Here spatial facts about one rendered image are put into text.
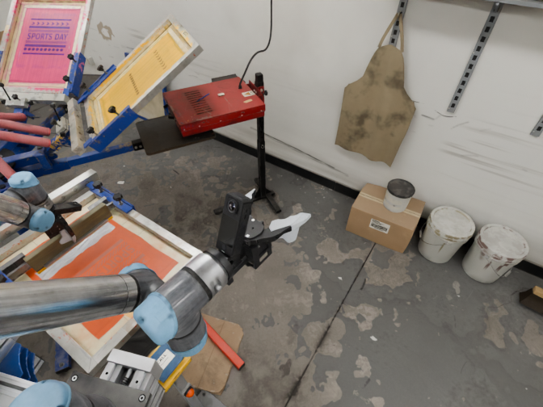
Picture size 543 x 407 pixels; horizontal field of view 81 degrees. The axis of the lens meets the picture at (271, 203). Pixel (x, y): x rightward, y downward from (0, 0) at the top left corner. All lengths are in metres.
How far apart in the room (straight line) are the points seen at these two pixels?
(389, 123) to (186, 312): 2.20
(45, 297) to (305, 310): 1.99
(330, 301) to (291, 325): 0.34
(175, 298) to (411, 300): 2.23
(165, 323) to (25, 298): 0.19
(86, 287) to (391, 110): 2.22
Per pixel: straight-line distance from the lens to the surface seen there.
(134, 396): 0.98
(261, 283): 2.48
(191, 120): 2.07
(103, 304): 0.63
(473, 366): 2.59
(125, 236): 1.68
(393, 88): 2.44
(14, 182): 1.36
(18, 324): 0.56
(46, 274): 1.70
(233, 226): 0.57
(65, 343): 1.45
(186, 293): 0.55
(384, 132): 2.57
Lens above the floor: 2.16
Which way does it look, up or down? 46 degrees down
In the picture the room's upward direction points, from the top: straight up
